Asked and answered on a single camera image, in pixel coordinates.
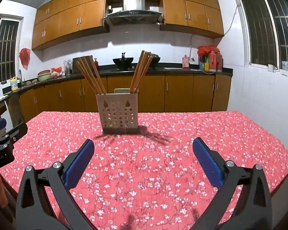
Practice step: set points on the person's left forearm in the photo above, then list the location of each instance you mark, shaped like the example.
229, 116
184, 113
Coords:
1, 189

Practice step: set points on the metal faucet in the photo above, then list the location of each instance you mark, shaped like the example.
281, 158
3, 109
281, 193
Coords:
21, 76

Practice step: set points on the red floral tablecloth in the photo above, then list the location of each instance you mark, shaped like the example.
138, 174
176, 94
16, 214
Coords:
144, 172

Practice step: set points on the pink bottle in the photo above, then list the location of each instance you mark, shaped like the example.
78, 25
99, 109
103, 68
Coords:
185, 62

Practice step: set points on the barred window with grey frame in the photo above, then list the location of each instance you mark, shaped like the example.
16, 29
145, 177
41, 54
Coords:
2, 50

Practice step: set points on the beige chair back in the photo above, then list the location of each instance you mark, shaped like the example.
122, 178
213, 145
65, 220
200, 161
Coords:
121, 90

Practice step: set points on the red bottle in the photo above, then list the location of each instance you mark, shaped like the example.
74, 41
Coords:
96, 64

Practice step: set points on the yellow detergent bottle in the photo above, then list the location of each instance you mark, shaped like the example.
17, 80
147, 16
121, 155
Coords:
14, 84

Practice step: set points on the black wok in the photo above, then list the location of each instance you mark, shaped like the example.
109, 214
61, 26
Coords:
123, 62

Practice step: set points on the black pot with lid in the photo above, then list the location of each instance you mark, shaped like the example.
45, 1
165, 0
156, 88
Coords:
156, 61

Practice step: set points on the red plastic basin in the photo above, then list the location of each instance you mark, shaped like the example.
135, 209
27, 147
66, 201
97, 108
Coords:
44, 71

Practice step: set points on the black kitchen countertop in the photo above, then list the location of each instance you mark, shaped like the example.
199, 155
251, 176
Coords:
177, 71

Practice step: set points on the red bag over bottles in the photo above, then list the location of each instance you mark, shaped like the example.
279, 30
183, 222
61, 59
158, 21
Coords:
206, 50

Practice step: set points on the wooden base cabinets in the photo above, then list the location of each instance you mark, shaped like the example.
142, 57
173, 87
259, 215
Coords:
180, 93

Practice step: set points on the green bottle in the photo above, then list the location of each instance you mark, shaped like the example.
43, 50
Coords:
206, 59

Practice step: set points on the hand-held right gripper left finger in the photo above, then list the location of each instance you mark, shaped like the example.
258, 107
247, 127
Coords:
79, 163

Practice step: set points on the black gas hob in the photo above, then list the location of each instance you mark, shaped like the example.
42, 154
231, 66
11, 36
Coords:
121, 70

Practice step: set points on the hanging red plastic bag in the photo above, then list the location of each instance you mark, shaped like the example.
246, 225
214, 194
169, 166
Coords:
25, 57

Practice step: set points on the barred window with white frame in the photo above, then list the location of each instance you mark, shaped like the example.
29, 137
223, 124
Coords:
266, 28

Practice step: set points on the clear plastic bag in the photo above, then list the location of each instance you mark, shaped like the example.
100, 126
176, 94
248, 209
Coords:
67, 67

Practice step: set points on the metal range hood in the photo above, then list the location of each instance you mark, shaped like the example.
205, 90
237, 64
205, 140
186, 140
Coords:
133, 9

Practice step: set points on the red and white plastic bag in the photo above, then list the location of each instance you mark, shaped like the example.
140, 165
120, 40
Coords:
56, 72

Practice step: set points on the beige perforated chopstick holder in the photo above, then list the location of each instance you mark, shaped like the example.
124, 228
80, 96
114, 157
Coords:
117, 115

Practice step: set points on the bunch of wooden chopsticks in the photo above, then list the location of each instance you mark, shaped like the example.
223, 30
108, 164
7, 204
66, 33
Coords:
92, 76

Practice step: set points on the dark cutting board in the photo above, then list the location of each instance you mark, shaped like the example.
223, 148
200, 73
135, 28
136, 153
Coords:
76, 64

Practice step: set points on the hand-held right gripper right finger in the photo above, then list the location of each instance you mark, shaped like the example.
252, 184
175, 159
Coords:
207, 163

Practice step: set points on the green plastic basin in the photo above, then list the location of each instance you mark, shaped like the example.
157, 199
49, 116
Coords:
44, 77

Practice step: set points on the wooden wall cabinets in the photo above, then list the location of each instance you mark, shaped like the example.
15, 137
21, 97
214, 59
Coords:
69, 19

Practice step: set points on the white cup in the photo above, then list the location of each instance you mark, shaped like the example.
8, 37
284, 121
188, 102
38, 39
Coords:
270, 68

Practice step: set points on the red oil jug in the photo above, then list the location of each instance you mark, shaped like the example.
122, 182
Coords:
219, 61
213, 62

